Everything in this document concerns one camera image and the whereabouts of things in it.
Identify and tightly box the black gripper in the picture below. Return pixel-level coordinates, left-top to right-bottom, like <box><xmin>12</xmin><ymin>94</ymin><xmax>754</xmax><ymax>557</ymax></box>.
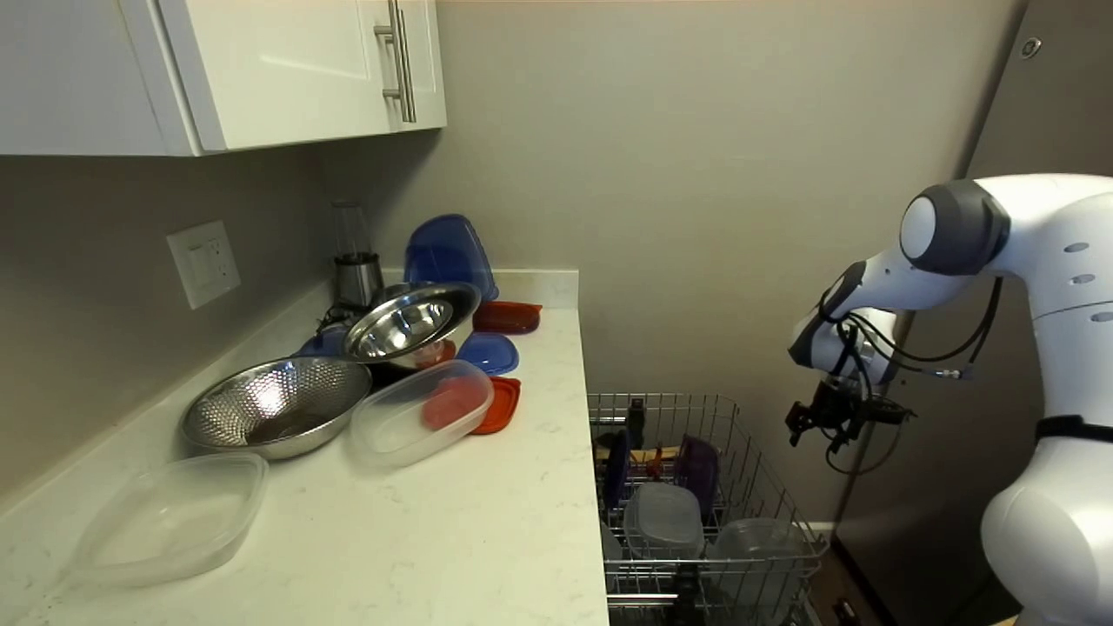
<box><xmin>782</xmin><ymin>381</ymin><xmax>917</xmax><ymax>461</ymax></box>

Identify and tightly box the metal wire dishwasher rack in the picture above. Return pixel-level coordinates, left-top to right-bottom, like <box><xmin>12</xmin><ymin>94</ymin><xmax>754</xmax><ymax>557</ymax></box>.
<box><xmin>587</xmin><ymin>385</ymin><xmax>833</xmax><ymax>626</ymax></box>

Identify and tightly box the purple cup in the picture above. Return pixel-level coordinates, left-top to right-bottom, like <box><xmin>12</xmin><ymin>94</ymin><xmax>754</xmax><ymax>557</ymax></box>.
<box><xmin>674</xmin><ymin>433</ymin><xmax>724</xmax><ymax>521</ymax></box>

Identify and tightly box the clear round plastic bowl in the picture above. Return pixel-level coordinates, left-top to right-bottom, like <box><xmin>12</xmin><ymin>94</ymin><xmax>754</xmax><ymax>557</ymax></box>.
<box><xmin>702</xmin><ymin>516</ymin><xmax>816</xmax><ymax>626</ymax></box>

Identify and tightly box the orange wooden utensil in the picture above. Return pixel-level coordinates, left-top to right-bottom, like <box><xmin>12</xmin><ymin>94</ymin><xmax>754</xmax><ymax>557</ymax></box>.
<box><xmin>627</xmin><ymin>442</ymin><xmax>685</xmax><ymax>481</ymax></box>

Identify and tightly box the clear square food container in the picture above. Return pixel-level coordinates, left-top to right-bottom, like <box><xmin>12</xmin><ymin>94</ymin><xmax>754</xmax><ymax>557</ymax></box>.
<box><xmin>619</xmin><ymin>481</ymin><xmax>709</xmax><ymax>565</ymax></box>

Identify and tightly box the black kitchen item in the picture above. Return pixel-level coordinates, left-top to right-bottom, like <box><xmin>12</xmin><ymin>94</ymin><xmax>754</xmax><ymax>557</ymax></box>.
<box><xmin>593</xmin><ymin>397</ymin><xmax>649</xmax><ymax>516</ymax></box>

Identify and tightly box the red plastic lid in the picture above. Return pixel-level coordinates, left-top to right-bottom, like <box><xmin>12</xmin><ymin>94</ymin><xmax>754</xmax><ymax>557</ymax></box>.
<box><xmin>469</xmin><ymin>371</ymin><xmax>524</xmax><ymax>440</ymax></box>

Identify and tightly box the red plastic container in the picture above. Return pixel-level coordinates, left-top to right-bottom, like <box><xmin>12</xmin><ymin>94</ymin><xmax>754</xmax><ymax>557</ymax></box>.
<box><xmin>469</xmin><ymin>297</ymin><xmax>547</xmax><ymax>336</ymax></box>

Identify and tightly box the blue plastic lid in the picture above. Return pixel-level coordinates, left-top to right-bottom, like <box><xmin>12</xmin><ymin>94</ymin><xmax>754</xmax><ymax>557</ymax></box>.
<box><xmin>454</xmin><ymin>327</ymin><xmax>524</xmax><ymax>381</ymax></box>

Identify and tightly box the tall blue plastic container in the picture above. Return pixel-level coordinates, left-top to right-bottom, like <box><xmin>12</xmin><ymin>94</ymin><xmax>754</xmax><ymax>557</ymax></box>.
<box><xmin>398</xmin><ymin>214</ymin><xmax>504</xmax><ymax>308</ymax></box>

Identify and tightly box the clear container with red inside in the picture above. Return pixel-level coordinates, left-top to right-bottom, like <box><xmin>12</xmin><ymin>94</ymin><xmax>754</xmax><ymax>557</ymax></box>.
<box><xmin>341</xmin><ymin>355</ymin><xmax>497</xmax><ymax>473</ymax></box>

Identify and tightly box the small steel mixing bowl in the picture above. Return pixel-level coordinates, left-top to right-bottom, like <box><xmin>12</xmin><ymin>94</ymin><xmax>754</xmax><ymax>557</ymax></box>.
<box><xmin>341</xmin><ymin>280</ymin><xmax>488</xmax><ymax>370</ymax></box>

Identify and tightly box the steel cup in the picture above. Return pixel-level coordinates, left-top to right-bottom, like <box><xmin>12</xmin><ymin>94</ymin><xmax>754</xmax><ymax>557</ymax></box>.
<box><xmin>330</xmin><ymin>247</ymin><xmax>389</xmax><ymax>317</ymax></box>

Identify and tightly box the large steel mixing bowl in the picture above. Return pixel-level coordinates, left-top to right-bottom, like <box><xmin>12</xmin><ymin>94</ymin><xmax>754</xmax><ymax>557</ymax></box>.
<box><xmin>176</xmin><ymin>353</ymin><xmax>380</xmax><ymax>466</ymax></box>

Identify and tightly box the empty clear plastic container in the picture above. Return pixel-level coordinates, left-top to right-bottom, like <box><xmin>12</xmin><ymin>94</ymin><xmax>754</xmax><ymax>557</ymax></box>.
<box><xmin>69</xmin><ymin>447</ymin><xmax>276</xmax><ymax>593</ymax></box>

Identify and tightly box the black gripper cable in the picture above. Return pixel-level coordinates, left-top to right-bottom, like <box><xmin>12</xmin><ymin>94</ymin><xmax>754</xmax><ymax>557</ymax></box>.
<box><xmin>814</xmin><ymin>268</ymin><xmax>1008</xmax><ymax>477</ymax></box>

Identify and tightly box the silver cabinet bar handle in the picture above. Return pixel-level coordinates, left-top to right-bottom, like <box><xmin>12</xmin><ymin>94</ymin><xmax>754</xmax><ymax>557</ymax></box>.
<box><xmin>372</xmin><ymin>19</ymin><xmax>405</xmax><ymax>110</ymax></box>

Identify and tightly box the white wall switch plate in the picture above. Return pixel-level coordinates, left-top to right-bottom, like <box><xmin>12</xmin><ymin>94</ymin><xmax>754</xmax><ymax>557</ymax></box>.
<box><xmin>162</xmin><ymin>217</ymin><xmax>245</xmax><ymax>314</ymax></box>

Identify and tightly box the white wall cabinet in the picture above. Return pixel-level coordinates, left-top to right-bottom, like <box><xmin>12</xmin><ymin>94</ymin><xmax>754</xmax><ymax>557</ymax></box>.
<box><xmin>0</xmin><ymin>0</ymin><xmax>453</xmax><ymax>161</ymax></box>

